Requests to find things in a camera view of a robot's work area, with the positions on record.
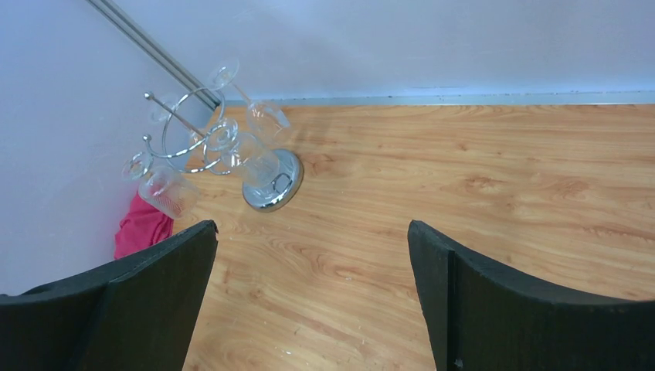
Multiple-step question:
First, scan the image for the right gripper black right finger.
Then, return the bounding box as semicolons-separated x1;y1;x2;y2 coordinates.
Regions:
407;220;654;370

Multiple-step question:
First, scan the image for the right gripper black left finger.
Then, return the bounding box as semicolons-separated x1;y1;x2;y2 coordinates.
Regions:
1;220;218;370

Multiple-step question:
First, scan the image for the patterned clear wine glass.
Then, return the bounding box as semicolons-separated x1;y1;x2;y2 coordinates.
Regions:
121;151;200;220

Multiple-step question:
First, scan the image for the clear wine glass front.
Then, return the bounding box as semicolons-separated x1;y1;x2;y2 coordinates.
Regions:
206;117;280;188

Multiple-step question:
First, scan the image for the chrome wine glass rack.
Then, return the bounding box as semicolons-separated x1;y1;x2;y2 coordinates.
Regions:
143;87;304;213

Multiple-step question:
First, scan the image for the clear wine glass far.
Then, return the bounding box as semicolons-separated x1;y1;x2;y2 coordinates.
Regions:
149;94;181;124

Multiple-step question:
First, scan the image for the clear wine glass back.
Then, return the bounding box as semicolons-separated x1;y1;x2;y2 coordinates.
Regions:
208;58;292;148

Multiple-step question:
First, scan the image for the pink cloth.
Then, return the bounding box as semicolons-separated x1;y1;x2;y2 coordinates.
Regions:
114;193;174;260

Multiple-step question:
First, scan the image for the aluminium corner frame post left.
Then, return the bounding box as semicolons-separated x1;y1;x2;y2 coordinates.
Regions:
87;0;202;91

